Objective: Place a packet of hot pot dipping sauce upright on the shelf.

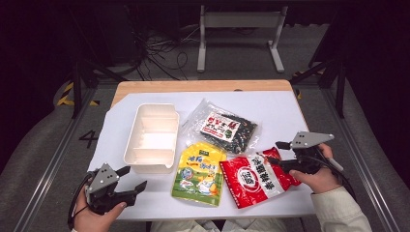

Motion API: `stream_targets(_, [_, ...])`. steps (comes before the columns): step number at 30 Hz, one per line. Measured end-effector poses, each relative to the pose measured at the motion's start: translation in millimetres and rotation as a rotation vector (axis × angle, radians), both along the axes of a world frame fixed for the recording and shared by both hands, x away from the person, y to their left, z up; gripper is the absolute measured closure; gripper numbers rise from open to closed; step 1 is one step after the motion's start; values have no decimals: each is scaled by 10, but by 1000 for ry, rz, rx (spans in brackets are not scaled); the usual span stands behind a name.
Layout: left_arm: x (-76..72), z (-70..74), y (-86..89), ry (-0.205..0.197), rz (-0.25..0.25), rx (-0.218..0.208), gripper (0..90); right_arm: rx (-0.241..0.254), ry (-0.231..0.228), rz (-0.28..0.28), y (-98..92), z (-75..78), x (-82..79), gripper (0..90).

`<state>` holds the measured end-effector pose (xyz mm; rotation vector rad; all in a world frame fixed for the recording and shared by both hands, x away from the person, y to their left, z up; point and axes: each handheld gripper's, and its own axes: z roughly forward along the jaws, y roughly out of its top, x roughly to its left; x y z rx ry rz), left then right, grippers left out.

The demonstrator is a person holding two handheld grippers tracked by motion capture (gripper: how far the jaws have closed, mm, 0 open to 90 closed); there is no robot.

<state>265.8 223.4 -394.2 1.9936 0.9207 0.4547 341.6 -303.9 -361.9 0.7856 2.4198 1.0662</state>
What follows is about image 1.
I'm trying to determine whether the person's left leg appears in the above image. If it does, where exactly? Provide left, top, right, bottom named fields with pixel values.
left=149, top=218, right=223, bottom=232

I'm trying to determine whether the person's left hand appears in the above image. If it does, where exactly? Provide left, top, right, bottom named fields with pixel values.
left=73, top=185, right=129, bottom=232

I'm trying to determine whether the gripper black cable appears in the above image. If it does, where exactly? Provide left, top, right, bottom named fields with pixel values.
left=67, top=172, right=96, bottom=230
left=308, top=146, right=357, bottom=201

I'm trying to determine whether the person's leg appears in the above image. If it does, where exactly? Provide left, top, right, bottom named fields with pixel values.
left=149, top=218, right=223, bottom=232
left=221, top=217, right=288, bottom=232

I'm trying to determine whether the white metal stand frame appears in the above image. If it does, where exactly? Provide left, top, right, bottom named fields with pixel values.
left=196, top=4, right=289, bottom=73

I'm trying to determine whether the white compartment container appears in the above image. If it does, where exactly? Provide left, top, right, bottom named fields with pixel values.
left=123, top=102, right=181, bottom=175

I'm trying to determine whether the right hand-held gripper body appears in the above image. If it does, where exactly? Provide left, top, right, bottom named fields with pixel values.
left=278, top=130, right=336, bottom=176

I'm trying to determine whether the yellow black floor tape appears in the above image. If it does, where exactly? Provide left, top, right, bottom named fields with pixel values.
left=57, top=81, right=101, bottom=107

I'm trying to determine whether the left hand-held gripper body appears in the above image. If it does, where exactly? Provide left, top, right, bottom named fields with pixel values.
left=84, top=162, right=138, bottom=216

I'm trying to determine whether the clear bag of dark seaweed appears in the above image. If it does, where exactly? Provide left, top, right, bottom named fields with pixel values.
left=179, top=98, right=262, bottom=155

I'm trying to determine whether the red white snack packet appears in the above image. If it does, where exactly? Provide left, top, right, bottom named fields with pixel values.
left=219, top=146, right=303, bottom=210

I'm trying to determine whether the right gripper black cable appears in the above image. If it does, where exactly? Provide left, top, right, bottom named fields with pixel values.
left=308, top=146, right=357, bottom=201

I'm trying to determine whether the yellow green spout pouch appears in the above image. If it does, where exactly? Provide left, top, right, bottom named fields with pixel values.
left=170, top=141, right=228, bottom=208

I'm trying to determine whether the white table sheet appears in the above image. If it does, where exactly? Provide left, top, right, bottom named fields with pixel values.
left=87, top=90, right=316, bottom=220

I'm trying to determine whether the person's right hand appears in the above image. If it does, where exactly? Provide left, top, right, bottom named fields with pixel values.
left=288, top=142, right=343, bottom=195

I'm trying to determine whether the aluminium floor rail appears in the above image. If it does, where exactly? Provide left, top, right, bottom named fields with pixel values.
left=13, top=86, right=98, bottom=232
left=322, top=86, right=402, bottom=232

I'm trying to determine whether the black metal stand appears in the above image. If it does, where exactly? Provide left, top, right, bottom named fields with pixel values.
left=66, top=57, right=129, bottom=120
left=289, top=18, right=349, bottom=119

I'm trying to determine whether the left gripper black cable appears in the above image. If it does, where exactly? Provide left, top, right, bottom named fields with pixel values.
left=67, top=172, right=96, bottom=230

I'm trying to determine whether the tangle of black cables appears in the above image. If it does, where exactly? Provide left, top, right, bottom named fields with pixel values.
left=129, top=25, right=201, bottom=81

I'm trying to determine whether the person's right leg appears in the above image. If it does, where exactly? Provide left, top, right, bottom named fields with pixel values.
left=221, top=217, right=288, bottom=232

